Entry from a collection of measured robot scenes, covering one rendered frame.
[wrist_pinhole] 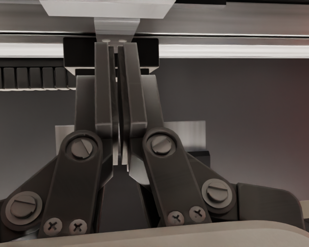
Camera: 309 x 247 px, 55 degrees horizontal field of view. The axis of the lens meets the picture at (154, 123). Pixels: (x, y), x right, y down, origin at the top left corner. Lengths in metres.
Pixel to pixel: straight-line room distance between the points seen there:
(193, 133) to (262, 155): 0.61
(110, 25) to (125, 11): 0.03
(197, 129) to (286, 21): 0.35
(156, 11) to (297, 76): 0.66
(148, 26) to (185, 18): 0.06
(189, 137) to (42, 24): 0.30
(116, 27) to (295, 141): 0.67
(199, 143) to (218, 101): 0.54
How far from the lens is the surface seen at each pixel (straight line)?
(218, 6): 0.23
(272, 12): 0.52
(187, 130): 0.21
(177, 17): 0.46
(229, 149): 0.77
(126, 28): 0.26
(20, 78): 0.59
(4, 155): 0.74
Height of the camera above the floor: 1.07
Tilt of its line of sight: 4 degrees up
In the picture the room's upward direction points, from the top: 179 degrees clockwise
